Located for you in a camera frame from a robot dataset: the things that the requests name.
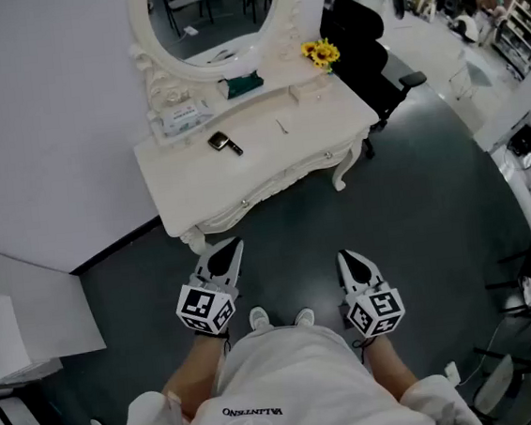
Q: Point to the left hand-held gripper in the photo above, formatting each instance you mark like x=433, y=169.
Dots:
x=205, y=307

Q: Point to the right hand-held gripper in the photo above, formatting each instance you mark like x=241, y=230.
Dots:
x=375, y=313

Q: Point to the white ornate dressing table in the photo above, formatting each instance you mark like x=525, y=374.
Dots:
x=264, y=160

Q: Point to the thin white stick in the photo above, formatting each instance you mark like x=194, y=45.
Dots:
x=283, y=126

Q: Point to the white drawer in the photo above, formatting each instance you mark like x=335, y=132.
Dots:
x=311, y=91

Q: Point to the person's left forearm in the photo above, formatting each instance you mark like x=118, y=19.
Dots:
x=195, y=374

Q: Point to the person's right forearm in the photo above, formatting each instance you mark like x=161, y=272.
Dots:
x=390, y=363

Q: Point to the person's left white shoe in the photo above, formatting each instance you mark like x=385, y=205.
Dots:
x=259, y=318

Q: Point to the person's white shoe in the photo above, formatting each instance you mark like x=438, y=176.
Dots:
x=304, y=317
x=259, y=318

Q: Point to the person's right white shoe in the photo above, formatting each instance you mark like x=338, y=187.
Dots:
x=304, y=317

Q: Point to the person's white shirt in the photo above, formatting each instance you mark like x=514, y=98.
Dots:
x=287, y=369

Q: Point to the white green wet wipes pack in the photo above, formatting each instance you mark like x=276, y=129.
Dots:
x=187, y=117

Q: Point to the white low cabinet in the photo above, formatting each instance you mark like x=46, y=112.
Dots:
x=44, y=305

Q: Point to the black office chair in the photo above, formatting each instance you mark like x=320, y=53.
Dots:
x=362, y=55

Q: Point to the yellow sunflower bouquet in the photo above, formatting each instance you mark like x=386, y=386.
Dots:
x=322, y=54

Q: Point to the white open shelf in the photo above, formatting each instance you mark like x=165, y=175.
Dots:
x=518, y=34

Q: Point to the oval mirror white ornate frame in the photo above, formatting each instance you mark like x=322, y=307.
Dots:
x=142, y=26

